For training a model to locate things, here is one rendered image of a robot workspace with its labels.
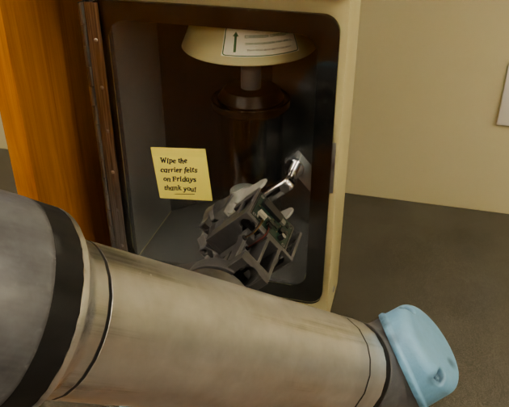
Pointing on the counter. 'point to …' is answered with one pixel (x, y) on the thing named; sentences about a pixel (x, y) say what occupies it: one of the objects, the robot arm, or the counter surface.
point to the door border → (92, 33)
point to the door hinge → (94, 105)
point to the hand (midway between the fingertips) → (254, 203)
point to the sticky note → (182, 173)
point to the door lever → (292, 168)
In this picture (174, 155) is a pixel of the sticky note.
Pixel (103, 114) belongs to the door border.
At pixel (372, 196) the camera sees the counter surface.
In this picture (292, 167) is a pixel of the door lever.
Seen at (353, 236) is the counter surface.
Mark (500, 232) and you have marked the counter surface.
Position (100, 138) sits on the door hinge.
